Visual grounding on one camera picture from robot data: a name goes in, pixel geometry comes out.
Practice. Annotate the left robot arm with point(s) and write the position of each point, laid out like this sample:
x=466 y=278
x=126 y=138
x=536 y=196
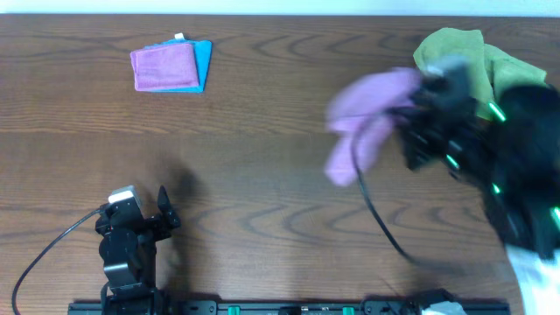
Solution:
x=128 y=250

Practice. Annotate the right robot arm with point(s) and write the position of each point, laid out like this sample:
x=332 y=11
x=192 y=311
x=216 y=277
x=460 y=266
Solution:
x=512 y=158

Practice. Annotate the folded purple cloth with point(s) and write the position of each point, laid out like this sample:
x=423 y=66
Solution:
x=165 y=67

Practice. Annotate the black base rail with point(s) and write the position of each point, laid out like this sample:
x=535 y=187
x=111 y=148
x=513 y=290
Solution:
x=368 y=307

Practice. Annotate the green microfiber cloth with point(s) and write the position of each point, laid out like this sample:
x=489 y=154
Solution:
x=492 y=70

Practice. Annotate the folded blue cloth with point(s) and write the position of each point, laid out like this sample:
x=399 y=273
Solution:
x=202 y=54

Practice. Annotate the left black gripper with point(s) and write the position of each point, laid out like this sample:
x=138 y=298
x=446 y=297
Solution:
x=153 y=222

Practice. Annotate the purple microfiber cloth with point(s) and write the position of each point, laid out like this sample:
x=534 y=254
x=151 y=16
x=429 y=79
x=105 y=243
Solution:
x=357 y=114

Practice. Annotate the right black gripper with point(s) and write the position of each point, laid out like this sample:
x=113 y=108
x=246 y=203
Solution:
x=420 y=127

